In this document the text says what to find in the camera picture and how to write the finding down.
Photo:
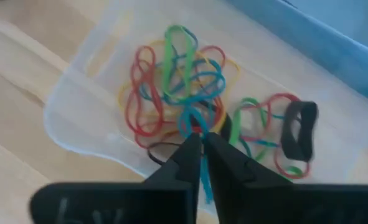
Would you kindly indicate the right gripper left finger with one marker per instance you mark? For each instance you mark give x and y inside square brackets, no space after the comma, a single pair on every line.
[158,202]

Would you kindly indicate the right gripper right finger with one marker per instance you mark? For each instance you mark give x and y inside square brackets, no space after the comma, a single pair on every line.
[258,202]

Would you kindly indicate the green rubber band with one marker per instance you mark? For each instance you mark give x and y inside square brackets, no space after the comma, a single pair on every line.
[168,62]
[294,170]
[236,124]

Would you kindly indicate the red rubber band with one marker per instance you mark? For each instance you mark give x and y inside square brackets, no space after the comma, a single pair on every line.
[132,77]
[215,47]
[280,95]

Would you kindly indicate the pile of coloured rubber bands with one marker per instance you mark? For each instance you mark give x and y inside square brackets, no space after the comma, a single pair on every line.
[237,71]

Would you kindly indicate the clear plastic bin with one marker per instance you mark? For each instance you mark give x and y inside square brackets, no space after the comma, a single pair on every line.
[93,93]

